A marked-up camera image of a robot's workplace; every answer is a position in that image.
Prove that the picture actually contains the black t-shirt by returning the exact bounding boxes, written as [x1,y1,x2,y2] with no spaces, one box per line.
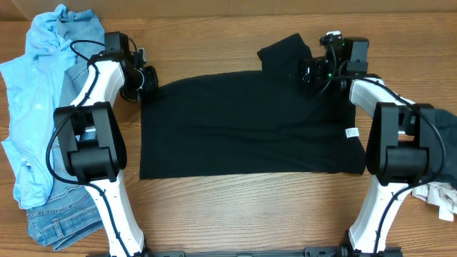
[139,34,365,179]

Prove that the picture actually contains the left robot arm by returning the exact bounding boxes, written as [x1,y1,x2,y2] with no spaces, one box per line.
[50,31,159,256]

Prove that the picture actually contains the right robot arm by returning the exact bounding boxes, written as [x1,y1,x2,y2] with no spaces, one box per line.
[301,31,446,257]

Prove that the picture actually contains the light blue shirt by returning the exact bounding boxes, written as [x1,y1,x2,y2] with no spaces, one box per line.
[1,4,76,209]

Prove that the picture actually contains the folded dark garment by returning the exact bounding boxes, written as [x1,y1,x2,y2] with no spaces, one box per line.
[435,109,457,189]

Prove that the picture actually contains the blue denim jeans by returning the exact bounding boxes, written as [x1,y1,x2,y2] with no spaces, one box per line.
[26,5,104,251]

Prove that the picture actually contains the folded beige garment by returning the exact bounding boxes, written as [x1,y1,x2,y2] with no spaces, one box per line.
[411,182,456,222]

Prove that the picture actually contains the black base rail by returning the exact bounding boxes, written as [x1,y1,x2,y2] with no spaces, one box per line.
[85,244,403,257]

